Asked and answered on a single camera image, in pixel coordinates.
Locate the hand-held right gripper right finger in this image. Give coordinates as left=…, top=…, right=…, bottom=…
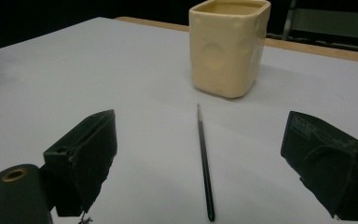
left=280, top=110, right=358, bottom=222

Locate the cream square ceramic cup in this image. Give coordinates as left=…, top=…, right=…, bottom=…
left=188, top=0, right=272, bottom=100

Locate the white table mat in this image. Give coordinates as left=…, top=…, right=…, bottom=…
left=0, top=17, right=358, bottom=224

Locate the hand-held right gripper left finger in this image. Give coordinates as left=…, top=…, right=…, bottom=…
left=40, top=108, right=118, bottom=217

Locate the black pencil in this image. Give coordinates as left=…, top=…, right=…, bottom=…
left=197, top=104, right=216, bottom=223

